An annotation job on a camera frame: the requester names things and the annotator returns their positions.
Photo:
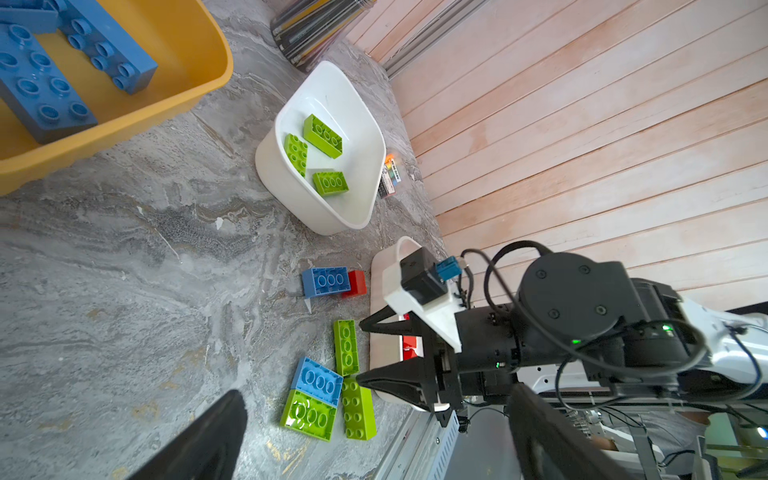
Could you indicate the red lego brick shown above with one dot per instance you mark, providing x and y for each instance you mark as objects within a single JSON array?
[{"x": 411, "y": 346}]

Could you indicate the white plastic bin far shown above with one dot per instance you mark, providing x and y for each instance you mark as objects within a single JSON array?
[{"x": 329, "y": 95}]

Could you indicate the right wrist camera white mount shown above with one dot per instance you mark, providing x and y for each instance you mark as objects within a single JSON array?
[{"x": 422, "y": 286}]

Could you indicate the green lego brick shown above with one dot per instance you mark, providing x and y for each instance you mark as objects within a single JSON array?
[
  {"x": 322, "y": 137},
  {"x": 358, "y": 411},
  {"x": 346, "y": 350},
  {"x": 309, "y": 416},
  {"x": 296, "y": 151},
  {"x": 330, "y": 183}
]

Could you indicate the blue lego brick pair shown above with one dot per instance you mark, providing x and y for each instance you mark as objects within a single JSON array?
[{"x": 90, "y": 29}]

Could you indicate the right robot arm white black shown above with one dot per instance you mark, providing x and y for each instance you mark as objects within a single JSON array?
[{"x": 635, "y": 337}]

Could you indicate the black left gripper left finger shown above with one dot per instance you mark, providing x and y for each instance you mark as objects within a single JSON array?
[{"x": 207, "y": 449}]

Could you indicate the yellow plastic bin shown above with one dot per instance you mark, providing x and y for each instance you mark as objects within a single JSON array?
[{"x": 193, "y": 57}]

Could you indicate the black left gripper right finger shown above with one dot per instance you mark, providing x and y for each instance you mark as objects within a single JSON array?
[{"x": 548, "y": 446}]

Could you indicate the small red lego right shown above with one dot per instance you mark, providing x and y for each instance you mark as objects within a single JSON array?
[{"x": 358, "y": 285}]

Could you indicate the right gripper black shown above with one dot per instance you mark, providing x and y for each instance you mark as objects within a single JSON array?
[{"x": 484, "y": 367}]

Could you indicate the green lego brick bottom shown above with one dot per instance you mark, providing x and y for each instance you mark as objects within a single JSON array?
[{"x": 358, "y": 411}]

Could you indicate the highlighter pen pack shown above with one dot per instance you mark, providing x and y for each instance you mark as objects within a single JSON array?
[{"x": 390, "y": 177}]

